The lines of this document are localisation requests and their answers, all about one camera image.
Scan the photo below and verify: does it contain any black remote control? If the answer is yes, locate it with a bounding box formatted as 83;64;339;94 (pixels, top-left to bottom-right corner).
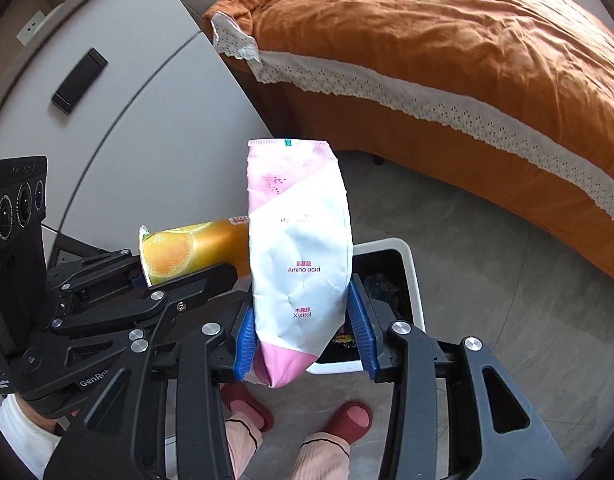
51;47;109;114

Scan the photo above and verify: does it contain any person's left forearm white sleeve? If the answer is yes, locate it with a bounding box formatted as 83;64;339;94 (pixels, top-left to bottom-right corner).
0;394;82;480

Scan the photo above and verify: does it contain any orange bedspread with lace trim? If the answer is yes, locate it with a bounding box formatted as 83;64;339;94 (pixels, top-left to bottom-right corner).
202;0;614;306

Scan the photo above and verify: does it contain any person's left leg pink sock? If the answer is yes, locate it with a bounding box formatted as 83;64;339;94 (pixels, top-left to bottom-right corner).
224;415;264;480

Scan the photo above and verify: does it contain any white and pink pouch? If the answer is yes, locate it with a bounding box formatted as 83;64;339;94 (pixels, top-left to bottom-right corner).
247;138;355;390

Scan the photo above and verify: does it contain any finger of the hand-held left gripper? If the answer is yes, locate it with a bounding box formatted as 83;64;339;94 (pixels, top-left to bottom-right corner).
46;249;150;306
49;261;240;356

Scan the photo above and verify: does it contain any white wall socket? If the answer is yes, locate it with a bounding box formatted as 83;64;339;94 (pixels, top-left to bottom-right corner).
16;9;46;46

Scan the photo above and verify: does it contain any bedside cabinet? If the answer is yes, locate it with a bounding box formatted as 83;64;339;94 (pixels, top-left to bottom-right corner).
0;0;275;281

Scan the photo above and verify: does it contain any red slipper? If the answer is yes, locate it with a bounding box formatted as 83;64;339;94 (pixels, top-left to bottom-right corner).
321;400;374;445
221;382;274;433

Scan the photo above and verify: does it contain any white waste bin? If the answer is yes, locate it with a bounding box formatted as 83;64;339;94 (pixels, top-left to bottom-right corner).
307;237;427;376

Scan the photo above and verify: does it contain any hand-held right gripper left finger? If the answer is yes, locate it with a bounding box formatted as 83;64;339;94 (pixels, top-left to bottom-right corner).
44;305;256;480

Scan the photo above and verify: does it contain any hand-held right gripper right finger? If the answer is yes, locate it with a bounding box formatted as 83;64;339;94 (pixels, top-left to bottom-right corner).
348;274;573;480

